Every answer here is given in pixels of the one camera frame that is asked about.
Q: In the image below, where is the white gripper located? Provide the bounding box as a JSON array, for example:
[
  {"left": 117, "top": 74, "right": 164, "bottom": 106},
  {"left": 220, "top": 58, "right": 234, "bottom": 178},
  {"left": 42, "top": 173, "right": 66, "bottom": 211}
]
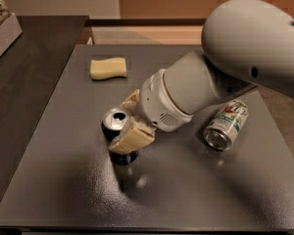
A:
[{"left": 108, "top": 69, "right": 193, "bottom": 155}]

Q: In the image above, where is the dark blue pepsi can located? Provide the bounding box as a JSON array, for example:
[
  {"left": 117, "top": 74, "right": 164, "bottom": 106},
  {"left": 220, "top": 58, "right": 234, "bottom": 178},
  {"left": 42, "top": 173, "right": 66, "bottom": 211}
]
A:
[{"left": 101, "top": 107, "right": 138, "bottom": 165}]

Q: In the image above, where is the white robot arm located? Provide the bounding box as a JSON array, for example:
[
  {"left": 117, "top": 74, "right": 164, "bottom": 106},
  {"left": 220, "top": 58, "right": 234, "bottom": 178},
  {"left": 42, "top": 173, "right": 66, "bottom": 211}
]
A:
[{"left": 108, "top": 0, "right": 294, "bottom": 155}]

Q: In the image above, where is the silver green 7up can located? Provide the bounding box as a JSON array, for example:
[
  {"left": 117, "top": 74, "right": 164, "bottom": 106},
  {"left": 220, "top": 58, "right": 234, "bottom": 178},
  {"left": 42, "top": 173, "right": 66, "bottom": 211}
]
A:
[{"left": 204, "top": 100, "right": 249, "bottom": 151}]

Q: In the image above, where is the yellow sponge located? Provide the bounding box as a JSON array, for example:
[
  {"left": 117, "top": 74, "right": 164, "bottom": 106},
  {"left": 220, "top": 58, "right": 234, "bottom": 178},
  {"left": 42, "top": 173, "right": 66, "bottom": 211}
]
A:
[{"left": 90, "top": 57, "right": 127, "bottom": 80}]

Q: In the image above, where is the dark side table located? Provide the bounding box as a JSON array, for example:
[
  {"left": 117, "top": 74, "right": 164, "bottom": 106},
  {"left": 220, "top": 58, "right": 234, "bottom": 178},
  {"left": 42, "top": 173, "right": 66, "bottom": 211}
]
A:
[{"left": 0, "top": 16, "right": 88, "bottom": 202}]

